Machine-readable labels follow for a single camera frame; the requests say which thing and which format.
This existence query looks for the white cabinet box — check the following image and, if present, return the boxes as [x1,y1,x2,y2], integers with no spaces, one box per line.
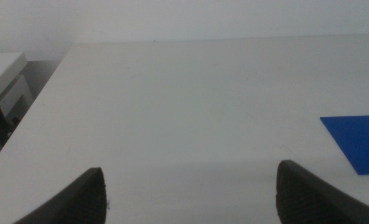
[0,73,34,144]

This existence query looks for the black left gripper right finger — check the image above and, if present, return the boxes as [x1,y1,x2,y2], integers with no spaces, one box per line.
[275,159,369,224]

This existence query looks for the blue flat mat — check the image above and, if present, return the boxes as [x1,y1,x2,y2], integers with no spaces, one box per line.
[319,114,369,175]

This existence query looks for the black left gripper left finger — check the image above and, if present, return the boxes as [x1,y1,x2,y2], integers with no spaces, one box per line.
[12,167,108,224]

